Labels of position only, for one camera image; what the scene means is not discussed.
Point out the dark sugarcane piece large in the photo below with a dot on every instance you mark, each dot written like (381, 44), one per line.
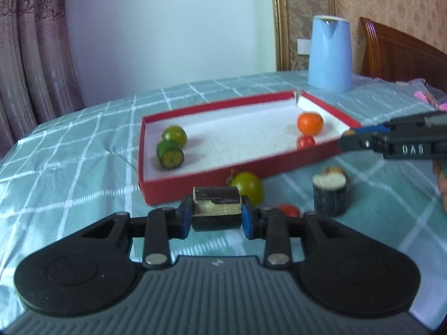
(330, 194)

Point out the green jujube fruit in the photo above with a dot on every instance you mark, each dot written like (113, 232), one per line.
(248, 184)

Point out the gold wall frame moulding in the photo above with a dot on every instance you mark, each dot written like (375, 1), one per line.
(293, 21)

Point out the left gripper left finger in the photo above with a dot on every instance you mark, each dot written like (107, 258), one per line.
(99, 265)

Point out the dark sugarcane piece small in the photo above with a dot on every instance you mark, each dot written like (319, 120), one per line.
(216, 208)

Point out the brown longan fruit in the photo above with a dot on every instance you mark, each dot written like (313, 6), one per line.
(334, 169)

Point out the orange tangerine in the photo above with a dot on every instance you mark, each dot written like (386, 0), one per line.
(310, 123)

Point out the red cherry tomato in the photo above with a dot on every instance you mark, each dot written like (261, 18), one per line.
(305, 141)
(290, 210)

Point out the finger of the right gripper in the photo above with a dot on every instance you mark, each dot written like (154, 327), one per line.
(418, 120)
(391, 147)

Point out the pink item on bed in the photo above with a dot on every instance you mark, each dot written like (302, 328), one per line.
(439, 104)

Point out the teal plaid bedsheet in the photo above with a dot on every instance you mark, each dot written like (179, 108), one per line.
(74, 170)

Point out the person right hand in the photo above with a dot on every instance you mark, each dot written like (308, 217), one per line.
(440, 171)

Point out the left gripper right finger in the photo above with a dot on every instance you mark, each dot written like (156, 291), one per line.
(338, 267)

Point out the green round fruit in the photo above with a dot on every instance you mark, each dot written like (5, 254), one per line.
(176, 134)

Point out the wooden headboard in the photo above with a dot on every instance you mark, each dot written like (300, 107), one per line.
(392, 55)

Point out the white wall socket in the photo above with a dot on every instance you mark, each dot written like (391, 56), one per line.
(304, 46)

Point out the green cucumber piece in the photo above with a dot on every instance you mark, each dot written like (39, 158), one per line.
(169, 153)

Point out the blue electric kettle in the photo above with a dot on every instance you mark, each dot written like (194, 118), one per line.
(330, 59)

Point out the red shallow cardboard box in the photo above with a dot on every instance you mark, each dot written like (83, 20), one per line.
(255, 134)

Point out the pink patterned curtain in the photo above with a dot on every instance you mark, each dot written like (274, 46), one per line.
(38, 78)

